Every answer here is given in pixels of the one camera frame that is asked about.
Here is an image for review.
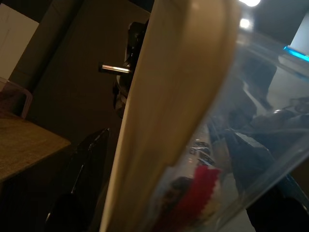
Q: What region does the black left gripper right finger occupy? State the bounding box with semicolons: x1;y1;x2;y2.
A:
210;124;309;232

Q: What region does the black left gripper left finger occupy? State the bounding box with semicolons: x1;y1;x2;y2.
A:
45;128;111;232

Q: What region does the clear container white lid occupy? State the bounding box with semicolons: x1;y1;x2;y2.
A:
100;0;309;232

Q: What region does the grey fridge body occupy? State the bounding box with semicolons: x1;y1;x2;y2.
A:
9;0;152;170

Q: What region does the light wooden table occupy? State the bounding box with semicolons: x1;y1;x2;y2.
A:
0;111;72;184

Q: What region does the pink clear plastic pitcher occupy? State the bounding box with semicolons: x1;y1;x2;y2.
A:
0;77;33;119

